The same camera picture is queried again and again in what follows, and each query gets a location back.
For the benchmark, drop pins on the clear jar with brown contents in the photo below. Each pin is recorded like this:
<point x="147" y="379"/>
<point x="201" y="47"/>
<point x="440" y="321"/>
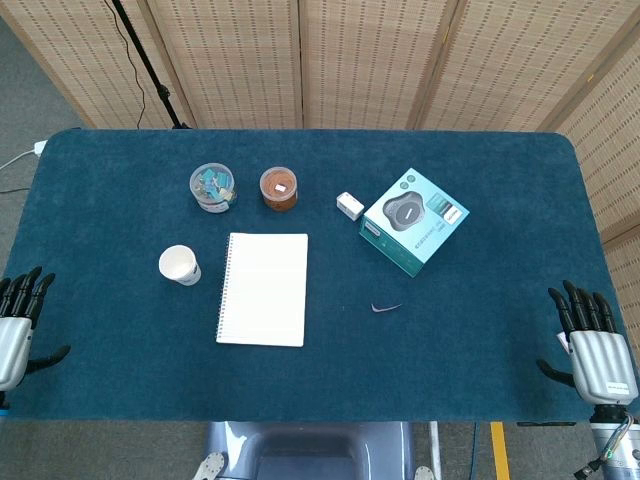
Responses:
<point x="279" y="190"/>

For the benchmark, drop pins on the small white box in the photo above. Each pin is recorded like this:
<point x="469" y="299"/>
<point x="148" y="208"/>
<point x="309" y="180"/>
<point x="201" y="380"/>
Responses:
<point x="350" y="205"/>

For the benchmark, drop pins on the blue table mat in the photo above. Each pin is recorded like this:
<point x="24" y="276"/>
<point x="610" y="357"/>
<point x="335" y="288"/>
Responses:
<point x="350" y="365"/>

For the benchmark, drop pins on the small pink sticky strip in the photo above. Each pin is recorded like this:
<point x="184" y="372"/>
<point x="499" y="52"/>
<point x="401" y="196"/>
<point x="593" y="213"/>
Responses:
<point x="382" y="309"/>

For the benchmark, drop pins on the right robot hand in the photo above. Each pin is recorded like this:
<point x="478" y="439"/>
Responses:
<point x="602" y="365"/>

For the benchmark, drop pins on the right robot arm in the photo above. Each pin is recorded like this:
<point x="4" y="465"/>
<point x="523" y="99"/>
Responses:
<point x="612" y="450"/>

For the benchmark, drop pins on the teal product box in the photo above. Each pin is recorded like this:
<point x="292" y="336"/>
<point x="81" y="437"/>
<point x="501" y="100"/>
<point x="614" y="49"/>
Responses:
<point x="415" y="220"/>

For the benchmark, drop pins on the black tripod stand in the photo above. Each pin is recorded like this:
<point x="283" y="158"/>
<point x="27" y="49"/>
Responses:
<point x="150" y="65"/>

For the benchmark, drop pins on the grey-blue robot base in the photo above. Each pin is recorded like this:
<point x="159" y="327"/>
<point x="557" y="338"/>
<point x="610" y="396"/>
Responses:
<point x="310" y="450"/>

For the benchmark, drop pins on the bamboo folding screen panel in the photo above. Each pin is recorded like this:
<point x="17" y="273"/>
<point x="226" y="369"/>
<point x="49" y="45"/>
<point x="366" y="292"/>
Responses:
<point x="370" y="60"/>
<point x="627" y="270"/>
<point x="235" y="60"/>
<point x="525" y="60"/>
<point x="75" y="50"/>
<point x="610" y="150"/>

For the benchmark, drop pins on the white paper cup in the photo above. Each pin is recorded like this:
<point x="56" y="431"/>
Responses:
<point x="176" y="262"/>

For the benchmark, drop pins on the white perforated robot bracket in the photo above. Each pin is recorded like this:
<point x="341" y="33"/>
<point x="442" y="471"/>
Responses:
<point x="423" y="474"/>
<point x="209" y="467"/>

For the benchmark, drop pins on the white power plug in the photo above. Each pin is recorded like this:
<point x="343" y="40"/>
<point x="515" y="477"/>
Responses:
<point x="39" y="148"/>

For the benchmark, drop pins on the yellow floor tape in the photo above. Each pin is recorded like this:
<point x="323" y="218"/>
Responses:
<point x="500" y="450"/>

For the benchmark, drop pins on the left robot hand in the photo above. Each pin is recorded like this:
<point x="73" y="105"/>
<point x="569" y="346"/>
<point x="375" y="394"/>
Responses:
<point x="14" y="345"/>

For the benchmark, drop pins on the white table leg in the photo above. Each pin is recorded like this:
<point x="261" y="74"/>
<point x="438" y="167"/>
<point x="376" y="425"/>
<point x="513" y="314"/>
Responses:
<point x="435" y="450"/>

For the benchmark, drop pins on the clear jar of binder clips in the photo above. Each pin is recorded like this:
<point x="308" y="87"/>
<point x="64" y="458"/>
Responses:
<point x="212" y="187"/>

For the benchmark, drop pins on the white spiral notebook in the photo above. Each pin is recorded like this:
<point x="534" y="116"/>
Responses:
<point x="265" y="290"/>

